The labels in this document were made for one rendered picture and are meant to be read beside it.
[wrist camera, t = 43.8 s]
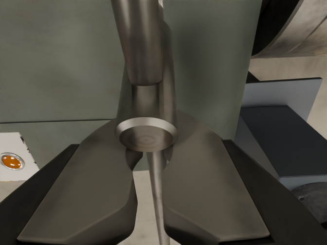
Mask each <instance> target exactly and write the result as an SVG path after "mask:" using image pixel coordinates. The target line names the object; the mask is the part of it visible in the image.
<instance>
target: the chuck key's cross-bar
mask: <svg viewBox="0 0 327 245"><path fill-rule="evenodd" d="M110 1H111V5H112V9H113V13H114V18H115V22H116V26H117V30H118V34H119V38H120V42H121V46H122V51H123V55H124V59H125V63H126V67H127V72H128V76H129V80H130V83H131V84H132V85H135V86H152V85H156V84H158V83H160V82H161V81H162V80H163V76H162V58H161V39H160V21H159V2H158V0H110ZM146 154H147V161H148V168H149V175H150V182H151V189H152V196H153V203H154V210H155V216H156V223H157V230H158V237H159V244H160V245H170V237H169V236H168V235H167V234H166V232H165V230H164V218H163V204H162V172H163V170H164V169H165V168H166V166H167V162H166V158H165V156H164V149H163V150H160V151H156V152H147V153H146Z"/></svg>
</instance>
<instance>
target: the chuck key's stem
mask: <svg viewBox="0 0 327 245"><path fill-rule="evenodd" d="M158 2H159V21H160V39H161V58H162V76H163V80H162V81H161V82H160V83H158V84H156V85H152V86H135V85H132V84H131V83H130V80H129V76H128V72H127V67H126V63H125V66H124V72H123V79H122V85H121V92H120V98H119V104H118V111H117V117H116V124H115V130H114V134H115V137H116V138H117V140H118V141H119V142H120V143H121V144H122V145H123V146H125V147H127V148H129V149H131V150H134V151H139V152H156V151H160V150H163V149H165V148H167V147H169V146H170V145H171V144H173V143H174V142H175V141H176V140H177V138H178V120H177V105H176V90H175V75H174V60H173V45H172V33H171V30H170V28H169V26H168V25H167V23H166V22H164V0H158Z"/></svg>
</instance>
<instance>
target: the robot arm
mask: <svg viewBox="0 0 327 245"><path fill-rule="evenodd" d="M177 120H178V138H177V140H176V141H175V142H174V143H173V144H171V145H170V146H169V147H167V148H165V149H164V156H165V158H166V159H167V160H168V161H169V164H168V165H167V166H166V168H165V169H164V170H163V172H162V204H163V225H164V230H165V232H166V234H167V235H168V236H169V237H170V238H172V239H173V240H175V241H176V242H178V243H179V244H181V245H327V183H326V182H315V183H309V184H306V185H303V186H300V187H298V188H296V189H294V190H292V191H289V190H288V189H287V188H286V187H285V186H284V185H283V184H281V183H280V182H279V181H278V180H277V179H276V178H274V177H273V176H272V175H271V174H270V173H269V172H268V171H266V170H265V169H264V168H263V167H262V166H261V165H260V164H258V163H257V162H256V161H255V160H254V159H253V158H252V157H250V156H249V155H248V154H247V153H246V152H245V151H243V150H242V149H241V148H240V147H239V146H238V145H237V144H235V143H234V142H233V141H232V140H224V139H223V138H222V137H220V136H219V135H218V134H217V133H216V132H215V131H214V130H212V129H211V128H210V127H208V126H206V125H205V124H203V123H202V122H200V121H199V120H197V119H195V118H193V117H191V116H190V115H188V114H186V113H184V112H182V111H180V110H178V109H177ZM115 124H116V118H115V119H113V120H111V121H109V122H108V123H106V124H104V125H103V126H101V127H99V128H98V129H96V130H95V131H94V132H92V133H91V134H90V135H89V136H87V137H86V138H85V139H84V140H83V141H82V142H81V143H80V144H71V145H69V146H68V147H67V148H66V149H65V150H63V151H62V152H61V153H60V154H58V155H57V156H56V157H55V158H53V159H52V160H51V161H50V162H49V163H47V164H46V165H45V166H44V167H42V168H41V169H40V170H39V171H38V172H36V173H35V174H34V175H33V176H31V177H30V178H29V179H28V180H26V181H25V182H24V183H23V184H21V185H20V186H19V187H18V188H17V189H15V190H14V191H13V192H12V193H11V194H9V195H8V196H7V197H6V198H5V199H3V200H2V201H1V202H0V245H117V244H119V243H120V242H122V241H123V240H125V239H126V238H128V237H129V236H130V235H131V234H132V232H133V230H134V227H135V220H136V213H137V207H138V200H137V195H136V189H135V184H134V178H133V169H134V167H135V166H136V164H137V163H138V162H139V160H140V159H141V158H142V157H143V152H139V151H134V150H131V149H129V148H127V147H125V146H123V145H122V144H121V143H120V142H119V141H118V140H117V138H116V137H115V134H114V130H115Z"/></svg>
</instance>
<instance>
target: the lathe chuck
mask: <svg viewBox="0 0 327 245"><path fill-rule="evenodd" d="M309 56H327V15H326V17H325V18H324V19H323V20H322V21H321V22H320V24H319V25H318V26H317V27H316V28H315V29H314V30H313V31H312V32H311V33H310V34H309V35H308V36H307V37H306V38H305V39H304V40H303V41H302V42H300V43H299V44H298V45H297V46H295V47H294V48H293V49H291V50H290V51H288V52H286V53H285V54H282V55H280V56H277V57H275V58H283V57H309Z"/></svg>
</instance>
